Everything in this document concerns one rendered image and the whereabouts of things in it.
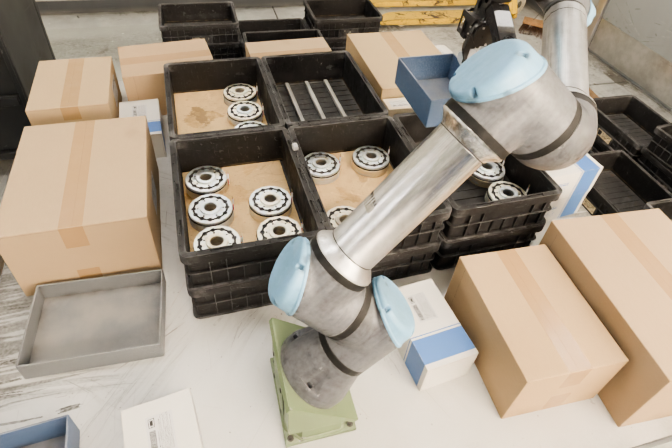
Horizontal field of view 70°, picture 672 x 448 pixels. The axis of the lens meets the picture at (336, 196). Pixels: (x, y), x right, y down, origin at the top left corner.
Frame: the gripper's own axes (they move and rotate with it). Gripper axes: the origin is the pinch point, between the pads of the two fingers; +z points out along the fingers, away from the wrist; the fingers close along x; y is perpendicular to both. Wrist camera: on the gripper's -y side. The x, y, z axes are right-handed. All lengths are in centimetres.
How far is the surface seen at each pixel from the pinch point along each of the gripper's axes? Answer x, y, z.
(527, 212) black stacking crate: -14.5, -22.3, 23.8
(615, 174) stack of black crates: -116, 35, 63
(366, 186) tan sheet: 20.1, -2.1, 31.2
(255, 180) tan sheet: 48, 5, 34
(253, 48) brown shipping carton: 41, 74, 30
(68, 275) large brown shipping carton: 92, -12, 47
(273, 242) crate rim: 49, -26, 24
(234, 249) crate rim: 57, -27, 25
